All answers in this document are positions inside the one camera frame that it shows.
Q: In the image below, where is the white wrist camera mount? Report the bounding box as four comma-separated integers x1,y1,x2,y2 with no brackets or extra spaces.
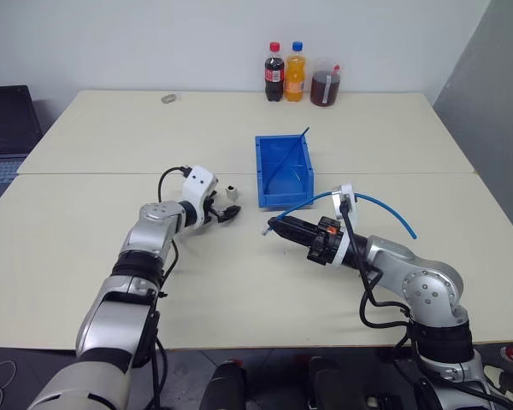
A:
180,165,220,224
329,183,361,268

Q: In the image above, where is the long curved blue cable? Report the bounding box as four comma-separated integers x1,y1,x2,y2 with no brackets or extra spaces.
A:
260,191,419,240

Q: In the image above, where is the orange soda bottle blue cap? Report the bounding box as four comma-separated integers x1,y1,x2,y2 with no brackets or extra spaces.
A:
283,40,307,103

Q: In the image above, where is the thin white floor cable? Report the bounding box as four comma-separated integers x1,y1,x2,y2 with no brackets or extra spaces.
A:
0,348,17,410

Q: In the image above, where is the dark rounded shape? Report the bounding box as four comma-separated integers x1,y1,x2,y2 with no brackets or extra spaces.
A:
198,360,249,410
304,355,371,410

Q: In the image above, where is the straight blue cable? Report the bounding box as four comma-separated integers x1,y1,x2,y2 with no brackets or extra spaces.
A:
264,125,310,196

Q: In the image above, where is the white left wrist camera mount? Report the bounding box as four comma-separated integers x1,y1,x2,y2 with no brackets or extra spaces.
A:
180,165,220,224

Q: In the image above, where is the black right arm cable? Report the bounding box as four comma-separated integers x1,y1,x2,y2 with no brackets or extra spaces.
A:
339,199,416,330

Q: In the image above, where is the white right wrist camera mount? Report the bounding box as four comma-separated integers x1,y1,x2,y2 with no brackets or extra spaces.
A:
329,183,361,268

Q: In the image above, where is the dark laptop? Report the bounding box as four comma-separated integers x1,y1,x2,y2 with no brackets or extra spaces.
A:
0,85,44,220

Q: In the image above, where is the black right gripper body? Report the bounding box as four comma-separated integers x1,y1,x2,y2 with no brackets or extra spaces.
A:
304,215,347,268

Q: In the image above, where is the clear jar of dark liquid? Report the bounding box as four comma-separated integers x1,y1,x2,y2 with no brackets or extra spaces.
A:
310,57,343,108

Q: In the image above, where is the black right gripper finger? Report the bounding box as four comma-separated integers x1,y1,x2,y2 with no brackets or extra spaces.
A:
272,225,314,249
267,215,322,236

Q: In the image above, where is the blue plastic bin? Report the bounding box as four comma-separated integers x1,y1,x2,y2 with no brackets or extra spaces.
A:
254,134,315,210

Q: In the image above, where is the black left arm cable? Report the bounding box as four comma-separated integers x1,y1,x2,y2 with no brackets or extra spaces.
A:
151,166,193,410

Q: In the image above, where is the cola bottle with red cap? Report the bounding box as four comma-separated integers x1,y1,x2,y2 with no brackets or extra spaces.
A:
263,41,286,103

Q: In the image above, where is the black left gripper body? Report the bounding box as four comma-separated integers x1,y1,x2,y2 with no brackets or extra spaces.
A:
201,190,221,226

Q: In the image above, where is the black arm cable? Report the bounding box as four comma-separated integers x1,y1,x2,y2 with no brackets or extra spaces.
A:
151,166,193,410
339,199,416,330

